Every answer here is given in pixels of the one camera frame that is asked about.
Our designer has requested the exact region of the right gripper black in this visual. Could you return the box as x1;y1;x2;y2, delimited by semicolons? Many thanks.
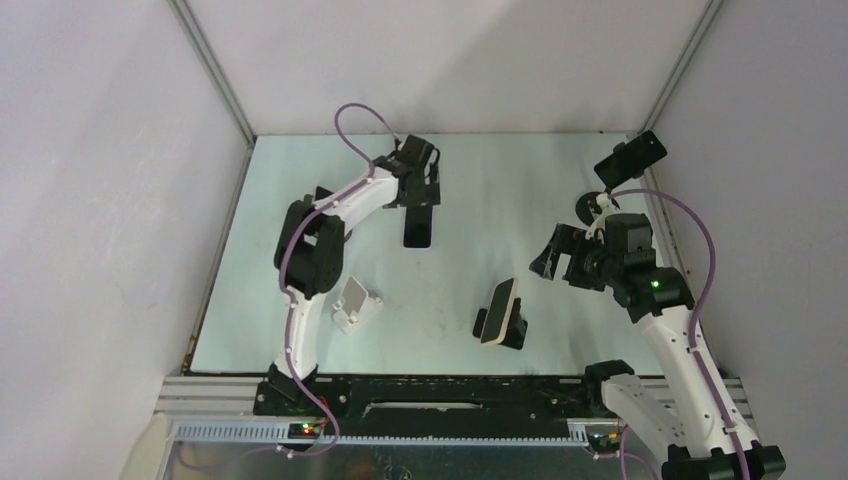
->
530;224;623;294

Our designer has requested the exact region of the phone with lilac case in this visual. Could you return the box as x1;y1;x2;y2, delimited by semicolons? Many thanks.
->
402;205;433;249

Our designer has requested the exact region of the phone with white case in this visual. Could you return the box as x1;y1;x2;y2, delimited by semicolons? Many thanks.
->
314;186;334;202

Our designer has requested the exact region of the phone with cream case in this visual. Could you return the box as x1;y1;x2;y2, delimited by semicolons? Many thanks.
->
480;278;518;345

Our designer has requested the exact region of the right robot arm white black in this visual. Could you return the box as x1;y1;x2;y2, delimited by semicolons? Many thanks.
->
529;213;786;479

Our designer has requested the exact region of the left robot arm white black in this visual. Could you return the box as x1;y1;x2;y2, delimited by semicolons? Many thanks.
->
267;135;441;417

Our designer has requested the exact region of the black round base phone stand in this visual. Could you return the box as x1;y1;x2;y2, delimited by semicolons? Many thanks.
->
574;177;645;228

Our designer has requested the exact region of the black folding phone stand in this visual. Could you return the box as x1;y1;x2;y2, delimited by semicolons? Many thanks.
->
472;297;528;351

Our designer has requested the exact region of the black phone on round stand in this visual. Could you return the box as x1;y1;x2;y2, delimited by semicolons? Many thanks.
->
594;130;668;193

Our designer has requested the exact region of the white folding phone stand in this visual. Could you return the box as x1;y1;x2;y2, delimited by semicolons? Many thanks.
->
332;276;384;335

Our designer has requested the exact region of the right circuit board with LEDs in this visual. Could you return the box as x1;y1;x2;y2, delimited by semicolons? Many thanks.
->
586;432;622;456

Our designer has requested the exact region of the circuit board with leds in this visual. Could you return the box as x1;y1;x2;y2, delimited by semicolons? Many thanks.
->
586;432;622;456
286;421;325;441

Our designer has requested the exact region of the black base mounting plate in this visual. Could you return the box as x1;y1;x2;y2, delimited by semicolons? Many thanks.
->
253;374;614;440

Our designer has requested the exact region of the left circuit board with LEDs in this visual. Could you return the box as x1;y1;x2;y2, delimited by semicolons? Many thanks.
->
286;421;325;441

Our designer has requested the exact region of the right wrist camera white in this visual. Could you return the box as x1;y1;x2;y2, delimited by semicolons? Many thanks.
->
585;192;619;240

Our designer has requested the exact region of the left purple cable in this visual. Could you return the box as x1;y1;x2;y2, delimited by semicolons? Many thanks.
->
276;103;403;458

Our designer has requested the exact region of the purple cable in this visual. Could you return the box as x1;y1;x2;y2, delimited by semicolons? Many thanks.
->
276;103;403;458
606;188;753;480

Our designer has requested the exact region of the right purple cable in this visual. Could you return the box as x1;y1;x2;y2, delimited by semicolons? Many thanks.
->
606;188;753;480

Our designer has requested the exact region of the grey slotted cable duct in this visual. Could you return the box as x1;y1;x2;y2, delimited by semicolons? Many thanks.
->
173;421;590;447

